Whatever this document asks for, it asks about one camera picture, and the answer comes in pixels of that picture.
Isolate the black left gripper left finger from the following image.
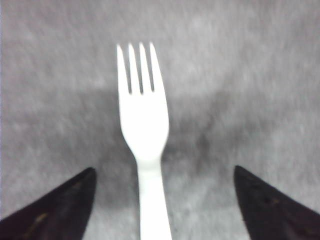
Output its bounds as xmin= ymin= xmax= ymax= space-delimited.
xmin=0 ymin=167 xmax=97 ymax=240

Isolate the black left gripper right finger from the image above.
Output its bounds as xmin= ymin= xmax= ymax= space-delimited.
xmin=233 ymin=165 xmax=320 ymax=240

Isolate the white plastic fork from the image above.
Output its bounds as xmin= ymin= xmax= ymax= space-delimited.
xmin=116 ymin=43 xmax=172 ymax=240

